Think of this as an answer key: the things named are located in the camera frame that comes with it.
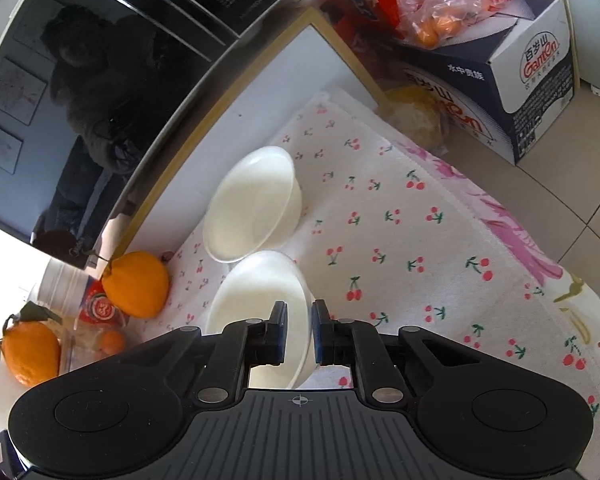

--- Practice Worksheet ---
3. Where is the cream bowl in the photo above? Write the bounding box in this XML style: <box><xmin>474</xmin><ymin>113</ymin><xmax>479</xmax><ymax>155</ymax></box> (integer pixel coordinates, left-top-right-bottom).
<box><xmin>204</xmin><ymin>250</ymin><xmax>315</xmax><ymax>389</ymax></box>

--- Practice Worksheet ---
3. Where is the white bowl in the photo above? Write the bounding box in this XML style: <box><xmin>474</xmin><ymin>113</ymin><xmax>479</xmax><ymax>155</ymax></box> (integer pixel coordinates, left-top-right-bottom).
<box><xmin>202</xmin><ymin>146</ymin><xmax>302</xmax><ymax>264</ymax></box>

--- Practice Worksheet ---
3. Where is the glass jar with oranges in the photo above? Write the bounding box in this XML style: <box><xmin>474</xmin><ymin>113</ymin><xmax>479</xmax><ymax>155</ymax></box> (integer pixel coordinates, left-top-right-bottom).
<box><xmin>52</xmin><ymin>276</ymin><xmax>129</xmax><ymax>374</ymax></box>

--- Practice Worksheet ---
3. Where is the orange on top of jar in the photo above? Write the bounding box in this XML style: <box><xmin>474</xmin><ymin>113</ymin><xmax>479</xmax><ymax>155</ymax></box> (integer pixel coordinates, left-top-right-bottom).
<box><xmin>0</xmin><ymin>301</ymin><xmax>62</xmax><ymax>388</ymax></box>

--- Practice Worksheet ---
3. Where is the large orange fruit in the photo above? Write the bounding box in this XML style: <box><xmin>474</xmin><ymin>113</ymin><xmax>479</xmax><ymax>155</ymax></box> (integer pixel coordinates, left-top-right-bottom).
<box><xmin>100</xmin><ymin>252</ymin><xmax>170</xmax><ymax>318</ymax></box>

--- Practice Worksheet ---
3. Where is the floral pink cloth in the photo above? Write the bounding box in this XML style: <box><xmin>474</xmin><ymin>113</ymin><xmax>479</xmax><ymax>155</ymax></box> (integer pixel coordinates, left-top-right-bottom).
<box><xmin>398</xmin><ymin>138</ymin><xmax>600</xmax><ymax>470</ymax></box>

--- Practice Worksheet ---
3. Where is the cherry pattern tablecloth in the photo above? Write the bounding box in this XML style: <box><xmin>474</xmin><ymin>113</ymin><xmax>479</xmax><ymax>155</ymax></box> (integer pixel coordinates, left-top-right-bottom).
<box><xmin>139</xmin><ymin>86</ymin><xmax>600</xmax><ymax>461</ymax></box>

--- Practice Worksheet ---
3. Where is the blue white Ganten carton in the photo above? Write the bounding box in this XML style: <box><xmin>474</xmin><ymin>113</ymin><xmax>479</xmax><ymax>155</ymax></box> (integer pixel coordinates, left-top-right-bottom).
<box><xmin>379</xmin><ymin>0</ymin><xmax>576</xmax><ymax>165</ymax></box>

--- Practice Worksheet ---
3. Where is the black microwave oven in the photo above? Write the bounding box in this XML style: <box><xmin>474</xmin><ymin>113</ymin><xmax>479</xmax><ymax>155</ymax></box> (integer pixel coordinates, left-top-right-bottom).
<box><xmin>0</xmin><ymin>0</ymin><xmax>306</xmax><ymax>269</ymax></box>

